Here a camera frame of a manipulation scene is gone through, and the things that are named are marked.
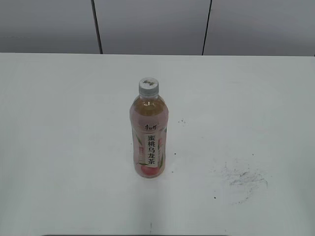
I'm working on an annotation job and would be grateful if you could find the white bottle cap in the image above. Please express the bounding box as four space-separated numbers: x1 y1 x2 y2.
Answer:
138 77 159 97

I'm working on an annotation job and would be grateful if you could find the peach oolong tea bottle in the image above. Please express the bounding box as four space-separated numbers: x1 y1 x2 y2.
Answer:
129 95 169 178

